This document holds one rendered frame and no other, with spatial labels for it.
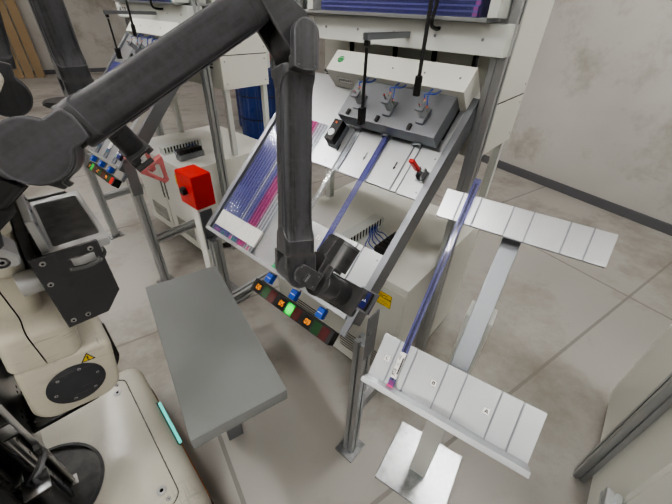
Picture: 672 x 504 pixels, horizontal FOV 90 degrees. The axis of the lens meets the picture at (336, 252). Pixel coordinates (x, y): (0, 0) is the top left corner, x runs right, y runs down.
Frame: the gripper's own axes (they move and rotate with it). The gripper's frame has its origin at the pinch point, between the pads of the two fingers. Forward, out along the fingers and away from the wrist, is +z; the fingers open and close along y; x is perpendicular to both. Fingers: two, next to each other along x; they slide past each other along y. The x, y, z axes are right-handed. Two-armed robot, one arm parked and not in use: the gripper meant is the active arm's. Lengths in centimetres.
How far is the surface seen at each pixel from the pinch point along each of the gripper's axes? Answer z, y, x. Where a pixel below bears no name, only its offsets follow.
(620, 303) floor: 183, -67, -76
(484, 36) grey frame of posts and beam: -6, 3, -73
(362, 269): 8.2, 7.0, -8.2
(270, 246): 7.4, 40.0, -0.4
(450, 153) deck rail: 7.9, 1.1, -48.0
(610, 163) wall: 250, -25, -207
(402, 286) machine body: 36.9, 4.9, -11.4
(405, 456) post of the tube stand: 70, -17, 43
